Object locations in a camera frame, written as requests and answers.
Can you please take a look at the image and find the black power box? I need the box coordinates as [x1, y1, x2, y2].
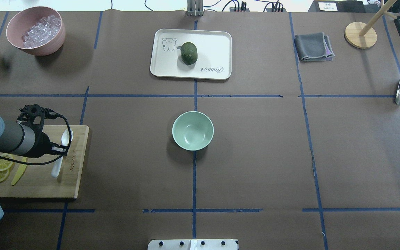
[308, 0, 366, 13]

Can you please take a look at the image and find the grey folded cloth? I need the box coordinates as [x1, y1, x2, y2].
[294, 33, 335, 62]

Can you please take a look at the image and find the yellow plastic knife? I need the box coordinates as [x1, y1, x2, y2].
[11, 157, 28, 186]

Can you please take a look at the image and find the aluminium frame post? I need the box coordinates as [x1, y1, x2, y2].
[187, 0, 205, 16]

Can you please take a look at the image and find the mint green bowl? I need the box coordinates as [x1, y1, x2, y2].
[172, 111, 215, 151]

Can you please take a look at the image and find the cream rabbit tray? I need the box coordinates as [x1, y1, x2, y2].
[150, 29, 232, 80]

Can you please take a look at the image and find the white plastic spoon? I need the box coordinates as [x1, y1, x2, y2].
[51, 129, 73, 178]

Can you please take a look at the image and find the bamboo cutting board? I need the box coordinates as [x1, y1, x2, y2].
[0, 125, 91, 198]

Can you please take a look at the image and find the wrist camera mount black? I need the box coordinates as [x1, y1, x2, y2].
[16, 104, 65, 135]

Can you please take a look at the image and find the green lime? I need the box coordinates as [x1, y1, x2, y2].
[180, 42, 198, 65]

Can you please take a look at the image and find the wooden mug tree stand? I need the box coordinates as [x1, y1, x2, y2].
[344, 0, 396, 49]

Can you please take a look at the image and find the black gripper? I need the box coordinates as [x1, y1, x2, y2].
[46, 142, 69, 156]

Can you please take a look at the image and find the yellow lemon slice upper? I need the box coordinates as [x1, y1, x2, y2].
[0, 153, 15, 171]

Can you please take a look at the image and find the pink bowl of ice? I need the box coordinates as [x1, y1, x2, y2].
[6, 6, 66, 56]

